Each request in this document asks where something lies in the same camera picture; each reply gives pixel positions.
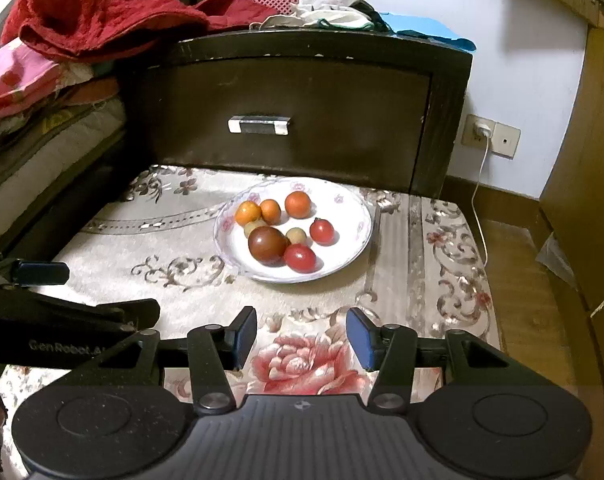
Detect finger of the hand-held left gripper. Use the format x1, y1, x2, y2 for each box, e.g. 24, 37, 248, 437
0, 290, 161, 334
0, 255, 71, 290

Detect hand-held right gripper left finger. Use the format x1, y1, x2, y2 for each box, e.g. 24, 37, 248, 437
104, 306, 259, 408

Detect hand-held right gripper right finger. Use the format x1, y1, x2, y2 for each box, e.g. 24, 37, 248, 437
346, 307, 515, 408

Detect large dark red tomato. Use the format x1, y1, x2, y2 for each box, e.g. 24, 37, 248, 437
248, 226, 289, 267

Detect small red tomato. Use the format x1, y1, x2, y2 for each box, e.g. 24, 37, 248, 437
283, 243, 317, 274

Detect white floral plate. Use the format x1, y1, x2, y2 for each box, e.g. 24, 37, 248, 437
213, 177, 373, 284

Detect red tomato with stem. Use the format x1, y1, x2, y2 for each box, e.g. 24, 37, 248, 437
309, 217, 336, 246

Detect bright orange tangerine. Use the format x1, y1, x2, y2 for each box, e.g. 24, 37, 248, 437
234, 200, 262, 227

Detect orange-red tomato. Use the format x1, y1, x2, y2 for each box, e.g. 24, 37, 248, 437
285, 191, 313, 219

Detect beige floral cloth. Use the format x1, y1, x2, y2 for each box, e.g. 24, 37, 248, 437
0, 164, 505, 480

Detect stack of folded bedding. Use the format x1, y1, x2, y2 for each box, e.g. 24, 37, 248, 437
0, 77, 128, 256

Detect pink printed bedding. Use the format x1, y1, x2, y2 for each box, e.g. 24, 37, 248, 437
0, 40, 68, 123

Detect dark wooden nightstand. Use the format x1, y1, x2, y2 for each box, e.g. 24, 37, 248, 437
119, 30, 474, 200

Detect red knit blanket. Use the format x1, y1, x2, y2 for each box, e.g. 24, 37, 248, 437
2, 0, 283, 63

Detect yellow wooden cabinet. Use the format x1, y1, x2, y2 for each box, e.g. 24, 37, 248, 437
482, 0, 604, 480

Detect blue sheet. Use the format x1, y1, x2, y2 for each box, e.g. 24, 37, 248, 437
379, 10, 478, 52

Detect white crumpled cloth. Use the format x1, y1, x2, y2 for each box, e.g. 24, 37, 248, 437
249, 0, 378, 30

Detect white cable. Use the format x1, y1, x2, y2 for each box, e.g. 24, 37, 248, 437
471, 137, 490, 266

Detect silver drawer handle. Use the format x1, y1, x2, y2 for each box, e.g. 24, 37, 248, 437
228, 116, 290, 135

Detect beige wall socket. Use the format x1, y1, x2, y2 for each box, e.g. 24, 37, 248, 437
462, 114, 522, 160

